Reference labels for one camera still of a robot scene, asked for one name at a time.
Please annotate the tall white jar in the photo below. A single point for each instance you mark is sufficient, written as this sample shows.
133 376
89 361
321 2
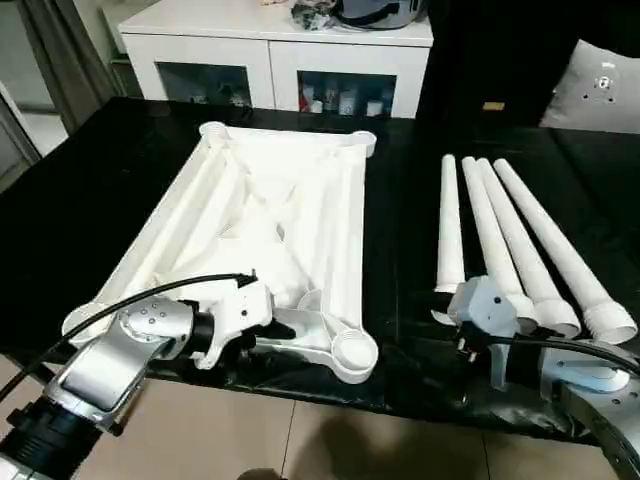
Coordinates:
349 104

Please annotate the white glass-door cabinet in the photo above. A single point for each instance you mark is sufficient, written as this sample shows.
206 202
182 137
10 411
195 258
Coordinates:
270 55

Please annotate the grey curtain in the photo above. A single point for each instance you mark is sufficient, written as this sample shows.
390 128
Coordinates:
65 60

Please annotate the small yellow label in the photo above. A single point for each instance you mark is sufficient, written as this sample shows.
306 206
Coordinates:
494 106

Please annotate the small white cup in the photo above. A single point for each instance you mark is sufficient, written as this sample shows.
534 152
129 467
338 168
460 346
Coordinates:
316 107
375 108

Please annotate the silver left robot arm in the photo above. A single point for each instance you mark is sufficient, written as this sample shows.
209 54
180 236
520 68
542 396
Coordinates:
100 365

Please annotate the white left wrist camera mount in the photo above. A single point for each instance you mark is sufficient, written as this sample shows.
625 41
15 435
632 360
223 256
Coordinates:
240 310

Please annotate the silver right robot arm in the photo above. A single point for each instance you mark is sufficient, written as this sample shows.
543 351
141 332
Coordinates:
600 400

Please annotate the black tall furniture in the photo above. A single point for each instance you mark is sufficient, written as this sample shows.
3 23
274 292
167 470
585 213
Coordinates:
475 60

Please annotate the black work mat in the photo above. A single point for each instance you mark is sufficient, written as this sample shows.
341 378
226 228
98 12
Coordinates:
400 225

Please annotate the grey printed cushion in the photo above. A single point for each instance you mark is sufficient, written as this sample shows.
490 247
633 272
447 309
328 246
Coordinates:
575 100

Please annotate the white plastic table top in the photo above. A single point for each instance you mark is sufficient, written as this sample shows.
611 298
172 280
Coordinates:
300 175

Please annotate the white plastic table leg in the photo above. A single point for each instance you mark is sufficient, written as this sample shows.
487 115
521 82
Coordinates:
489 220
542 220
512 220
448 225

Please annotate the dark crumpled cloth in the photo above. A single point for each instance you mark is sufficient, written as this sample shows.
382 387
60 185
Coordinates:
310 15

